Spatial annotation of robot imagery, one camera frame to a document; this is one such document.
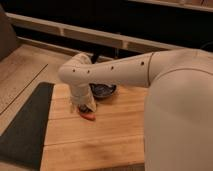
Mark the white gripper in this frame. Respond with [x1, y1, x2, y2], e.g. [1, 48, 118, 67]
[70, 84, 97, 114]

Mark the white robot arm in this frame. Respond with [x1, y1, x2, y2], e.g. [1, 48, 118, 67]
[59, 49, 213, 171]

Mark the dark bowl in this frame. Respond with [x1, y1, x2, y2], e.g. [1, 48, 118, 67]
[90, 84, 117, 99]

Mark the dark floor mat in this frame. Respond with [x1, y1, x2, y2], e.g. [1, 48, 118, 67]
[0, 82, 54, 170]

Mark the grey cabinet corner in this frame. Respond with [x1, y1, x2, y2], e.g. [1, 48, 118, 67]
[0, 5, 20, 61]

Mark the white metal shelf rail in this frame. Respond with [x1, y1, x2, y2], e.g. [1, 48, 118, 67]
[6, 13, 182, 53]

